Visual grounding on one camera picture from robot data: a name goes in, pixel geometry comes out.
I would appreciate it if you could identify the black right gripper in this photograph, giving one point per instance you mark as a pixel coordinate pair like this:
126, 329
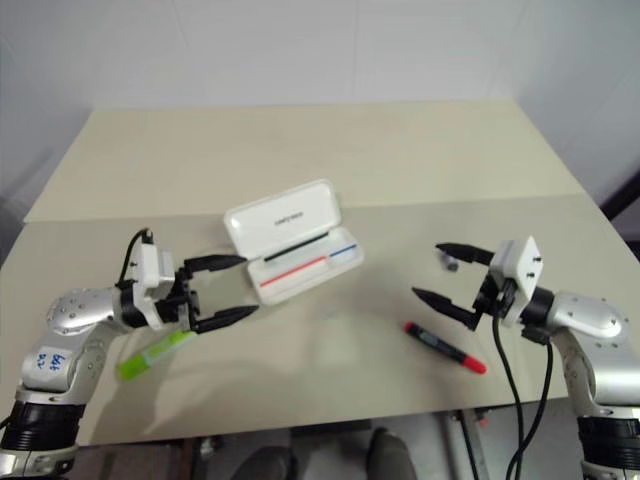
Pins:
495, 297

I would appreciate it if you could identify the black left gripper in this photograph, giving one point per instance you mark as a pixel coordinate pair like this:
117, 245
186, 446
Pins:
190, 310

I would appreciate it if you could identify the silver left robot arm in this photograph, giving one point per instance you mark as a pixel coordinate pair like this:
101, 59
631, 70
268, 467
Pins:
75, 310

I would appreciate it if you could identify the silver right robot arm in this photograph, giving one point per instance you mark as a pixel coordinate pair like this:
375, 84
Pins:
585, 315

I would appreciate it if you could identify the white pen case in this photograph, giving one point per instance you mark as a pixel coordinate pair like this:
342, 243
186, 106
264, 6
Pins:
280, 220

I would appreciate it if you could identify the black marker with red caps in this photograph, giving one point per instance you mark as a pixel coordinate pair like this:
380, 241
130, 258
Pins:
442, 346

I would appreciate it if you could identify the thin black pen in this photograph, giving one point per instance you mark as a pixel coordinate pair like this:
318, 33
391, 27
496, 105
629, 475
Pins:
300, 245

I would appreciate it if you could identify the green highlighter pen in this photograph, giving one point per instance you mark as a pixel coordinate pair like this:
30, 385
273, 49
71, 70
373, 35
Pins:
150, 356

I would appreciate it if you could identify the dark rounded shape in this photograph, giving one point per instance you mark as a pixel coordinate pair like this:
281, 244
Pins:
270, 465
387, 455

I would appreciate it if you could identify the white sticker with blue writing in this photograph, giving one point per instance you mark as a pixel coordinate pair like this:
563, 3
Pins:
50, 361

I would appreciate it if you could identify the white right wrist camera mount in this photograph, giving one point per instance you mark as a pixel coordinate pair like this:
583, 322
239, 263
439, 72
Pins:
522, 267

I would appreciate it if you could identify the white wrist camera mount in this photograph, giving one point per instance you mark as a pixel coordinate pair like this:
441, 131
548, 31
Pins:
150, 270
522, 267

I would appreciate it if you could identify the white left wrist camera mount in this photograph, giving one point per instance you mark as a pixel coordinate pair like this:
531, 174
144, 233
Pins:
150, 270

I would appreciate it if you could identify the metal table frame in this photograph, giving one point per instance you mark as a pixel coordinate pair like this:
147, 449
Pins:
470, 445

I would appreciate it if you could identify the black frame post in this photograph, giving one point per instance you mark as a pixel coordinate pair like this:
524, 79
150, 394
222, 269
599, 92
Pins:
625, 200

